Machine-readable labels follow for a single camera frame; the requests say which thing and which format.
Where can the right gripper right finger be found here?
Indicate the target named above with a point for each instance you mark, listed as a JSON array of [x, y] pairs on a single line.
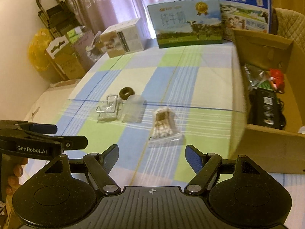
[[205, 167]]

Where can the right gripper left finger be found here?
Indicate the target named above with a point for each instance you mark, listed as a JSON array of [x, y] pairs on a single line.
[[98, 168]]

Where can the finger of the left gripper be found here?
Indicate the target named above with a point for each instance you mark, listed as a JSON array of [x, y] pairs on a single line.
[[39, 127], [72, 142]]

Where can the clear bag with metal clips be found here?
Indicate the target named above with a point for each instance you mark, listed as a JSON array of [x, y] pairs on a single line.
[[110, 109]]

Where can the cotton swab bag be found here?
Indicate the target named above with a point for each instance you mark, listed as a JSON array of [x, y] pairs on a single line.
[[164, 129]]

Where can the translucent plastic cup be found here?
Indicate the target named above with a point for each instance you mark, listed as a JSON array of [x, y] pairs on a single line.
[[133, 109]]

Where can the black rectangular product box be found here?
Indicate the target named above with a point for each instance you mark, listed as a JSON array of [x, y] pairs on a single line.
[[266, 109]]

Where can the red strawberry snack bag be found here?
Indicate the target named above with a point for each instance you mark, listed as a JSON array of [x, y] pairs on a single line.
[[273, 79]]

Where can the person's left hand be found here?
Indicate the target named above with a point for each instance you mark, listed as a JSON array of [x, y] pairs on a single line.
[[14, 180]]

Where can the yellow plastic bag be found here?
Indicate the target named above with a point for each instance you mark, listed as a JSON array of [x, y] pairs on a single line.
[[36, 49]]

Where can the checked blue green bedsheet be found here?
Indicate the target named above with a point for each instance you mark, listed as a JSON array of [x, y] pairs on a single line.
[[195, 82]]

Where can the open brown cardboard box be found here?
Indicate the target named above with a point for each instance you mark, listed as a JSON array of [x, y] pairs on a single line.
[[278, 151]]

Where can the purple grey cardboard box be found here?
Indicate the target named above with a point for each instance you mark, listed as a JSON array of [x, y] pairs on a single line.
[[88, 52]]

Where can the black folding hand cart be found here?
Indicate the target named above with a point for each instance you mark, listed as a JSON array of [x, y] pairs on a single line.
[[59, 20]]

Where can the small white printed box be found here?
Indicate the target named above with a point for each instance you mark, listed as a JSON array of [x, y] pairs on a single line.
[[124, 38]]

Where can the light blue milk carton box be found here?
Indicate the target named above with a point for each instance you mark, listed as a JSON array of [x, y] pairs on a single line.
[[186, 22]]

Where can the beige quilted chair cover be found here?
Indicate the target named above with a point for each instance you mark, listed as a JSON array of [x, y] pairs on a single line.
[[288, 24]]

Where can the dark blue milk carton box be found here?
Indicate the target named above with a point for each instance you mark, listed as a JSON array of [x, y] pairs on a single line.
[[253, 15]]

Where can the brown carton with handle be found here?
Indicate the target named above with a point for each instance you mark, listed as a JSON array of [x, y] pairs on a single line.
[[65, 57]]

